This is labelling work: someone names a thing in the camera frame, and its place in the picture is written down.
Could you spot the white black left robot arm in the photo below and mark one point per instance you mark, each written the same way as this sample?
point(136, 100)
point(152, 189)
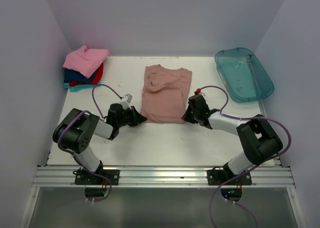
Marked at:
point(74, 134)

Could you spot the folded navy blue t-shirt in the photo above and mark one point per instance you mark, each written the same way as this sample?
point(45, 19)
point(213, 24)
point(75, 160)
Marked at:
point(72, 75)

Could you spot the folded red t-shirt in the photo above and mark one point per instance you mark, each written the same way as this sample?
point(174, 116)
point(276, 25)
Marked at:
point(96, 77)

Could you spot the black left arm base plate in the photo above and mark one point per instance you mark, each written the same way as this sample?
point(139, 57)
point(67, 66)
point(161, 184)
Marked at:
point(104, 177)

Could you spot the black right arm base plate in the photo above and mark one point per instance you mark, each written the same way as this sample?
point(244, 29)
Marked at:
point(217, 175)

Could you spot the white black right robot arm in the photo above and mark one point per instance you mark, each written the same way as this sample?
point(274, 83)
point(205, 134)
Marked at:
point(258, 139)

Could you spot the dusty pink printed t-shirt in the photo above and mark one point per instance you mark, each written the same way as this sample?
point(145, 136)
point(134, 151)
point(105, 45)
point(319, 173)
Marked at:
point(165, 94)

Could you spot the aluminium mounting rail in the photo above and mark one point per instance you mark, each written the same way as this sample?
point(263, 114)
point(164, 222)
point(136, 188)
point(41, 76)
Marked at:
point(142, 169)

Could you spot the folded pink t-shirt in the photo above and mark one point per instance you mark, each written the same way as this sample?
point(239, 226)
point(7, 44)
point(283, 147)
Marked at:
point(85, 60)

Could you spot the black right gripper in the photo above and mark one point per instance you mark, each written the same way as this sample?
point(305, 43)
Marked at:
point(186, 116)

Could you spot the teal plastic bin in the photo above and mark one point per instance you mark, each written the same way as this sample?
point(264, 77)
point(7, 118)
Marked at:
point(243, 76)

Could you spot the folded teal t-shirt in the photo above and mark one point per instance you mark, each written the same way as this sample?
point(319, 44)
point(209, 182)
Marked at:
point(78, 87)

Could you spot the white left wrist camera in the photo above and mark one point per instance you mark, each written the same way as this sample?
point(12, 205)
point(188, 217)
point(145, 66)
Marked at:
point(125, 101)

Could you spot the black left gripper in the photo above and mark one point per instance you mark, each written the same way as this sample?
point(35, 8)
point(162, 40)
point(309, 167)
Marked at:
point(138, 118)

